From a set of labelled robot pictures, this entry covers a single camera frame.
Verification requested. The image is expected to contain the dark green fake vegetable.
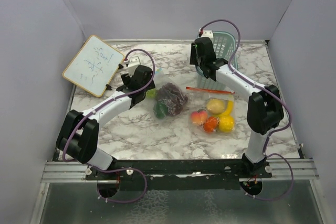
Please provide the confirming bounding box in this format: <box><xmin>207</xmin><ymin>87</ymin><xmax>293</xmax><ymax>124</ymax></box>
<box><xmin>153</xmin><ymin>102</ymin><xmax>168</xmax><ymax>119</ymax></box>

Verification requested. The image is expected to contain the orange zip clear bag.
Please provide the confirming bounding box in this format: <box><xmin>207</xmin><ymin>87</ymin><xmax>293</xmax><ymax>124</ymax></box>
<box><xmin>186</xmin><ymin>87</ymin><xmax>236</xmax><ymax>135</ymax></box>

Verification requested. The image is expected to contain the teal plastic basket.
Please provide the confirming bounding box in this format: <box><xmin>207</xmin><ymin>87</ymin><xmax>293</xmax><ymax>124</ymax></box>
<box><xmin>195</xmin><ymin>30</ymin><xmax>240</xmax><ymax>90</ymax></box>

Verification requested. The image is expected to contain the fake yellow lemon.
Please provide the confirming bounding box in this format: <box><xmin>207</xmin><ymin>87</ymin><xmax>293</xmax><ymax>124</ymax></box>
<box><xmin>218</xmin><ymin>115</ymin><xmax>235</xmax><ymax>132</ymax></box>

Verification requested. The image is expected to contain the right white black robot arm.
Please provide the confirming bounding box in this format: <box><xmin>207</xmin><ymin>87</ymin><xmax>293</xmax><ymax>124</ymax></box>
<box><xmin>190</xmin><ymin>37</ymin><xmax>284</xmax><ymax>177</ymax></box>

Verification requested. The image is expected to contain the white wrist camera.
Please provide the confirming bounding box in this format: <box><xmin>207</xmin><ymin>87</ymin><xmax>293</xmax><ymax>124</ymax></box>
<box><xmin>127</xmin><ymin>56</ymin><xmax>141</xmax><ymax>68</ymax></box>
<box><xmin>200</xmin><ymin>30</ymin><xmax>214</xmax><ymax>39</ymax></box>

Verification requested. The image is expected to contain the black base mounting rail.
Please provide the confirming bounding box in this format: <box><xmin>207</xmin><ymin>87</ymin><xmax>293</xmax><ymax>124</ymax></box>
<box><xmin>86</xmin><ymin>158</ymin><xmax>272</xmax><ymax>191</ymax></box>

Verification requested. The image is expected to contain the fake pink peach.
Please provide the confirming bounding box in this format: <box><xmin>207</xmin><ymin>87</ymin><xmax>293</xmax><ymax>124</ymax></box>
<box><xmin>191</xmin><ymin>110</ymin><xmax>208</xmax><ymax>126</ymax></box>

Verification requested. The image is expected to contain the green fake spiky fruit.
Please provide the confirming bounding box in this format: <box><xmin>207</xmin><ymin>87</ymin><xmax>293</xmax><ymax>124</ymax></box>
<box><xmin>146</xmin><ymin>89</ymin><xmax>156</xmax><ymax>99</ymax></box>

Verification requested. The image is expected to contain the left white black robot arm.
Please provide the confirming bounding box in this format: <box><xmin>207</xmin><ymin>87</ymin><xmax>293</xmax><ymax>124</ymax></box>
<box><xmin>56</xmin><ymin>65</ymin><xmax>155</xmax><ymax>179</ymax></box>

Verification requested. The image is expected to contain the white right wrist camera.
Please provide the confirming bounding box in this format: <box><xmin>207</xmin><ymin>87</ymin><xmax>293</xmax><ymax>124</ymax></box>
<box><xmin>200</xmin><ymin>30</ymin><xmax>214</xmax><ymax>39</ymax></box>

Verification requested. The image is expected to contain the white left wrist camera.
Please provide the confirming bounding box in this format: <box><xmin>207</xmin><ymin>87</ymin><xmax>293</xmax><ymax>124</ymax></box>
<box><xmin>127</xmin><ymin>56</ymin><xmax>141</xmax><ymax>68</ymax></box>

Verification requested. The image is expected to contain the aluminium extrusion rail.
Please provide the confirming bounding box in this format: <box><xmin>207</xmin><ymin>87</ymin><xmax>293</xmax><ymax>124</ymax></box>
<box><xmin>41</xmin><ymin>158</ymin><xmax>319</xmax><ymax>183</ymax></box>

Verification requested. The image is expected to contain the fake tan pear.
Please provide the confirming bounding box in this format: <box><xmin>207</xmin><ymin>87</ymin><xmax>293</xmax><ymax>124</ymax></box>
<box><xmin>205</xmin><ymin>99</ymin><xmax>225</xmax><ymax>114</ymax></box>

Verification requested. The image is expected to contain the fake yellow banana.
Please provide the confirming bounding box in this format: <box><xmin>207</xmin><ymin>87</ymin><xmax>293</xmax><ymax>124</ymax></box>
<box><xmin>221</xmin><ymin>101</ymin><xmax>234</xmax><ymax>116</ymax></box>

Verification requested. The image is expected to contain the yellow framed whiteboard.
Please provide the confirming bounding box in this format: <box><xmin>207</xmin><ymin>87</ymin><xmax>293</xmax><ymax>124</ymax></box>
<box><xmin>62</xmin><ymin>35</ymin><xmax>124</xmax><ymax>97</ymax></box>

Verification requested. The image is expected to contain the fake orange tomato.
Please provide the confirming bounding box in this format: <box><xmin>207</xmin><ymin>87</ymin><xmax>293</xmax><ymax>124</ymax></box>
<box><xmin>203</xmin><ymin>116</ymin><xmax>219</xmax><ymax>133</ymax></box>

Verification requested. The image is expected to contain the blue zip clear bag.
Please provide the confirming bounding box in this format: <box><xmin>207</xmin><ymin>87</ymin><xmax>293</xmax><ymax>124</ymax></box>
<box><xmin>145</xmin><ymin>68</ymin><xmax>188</xmax><ymax>120</ymax></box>

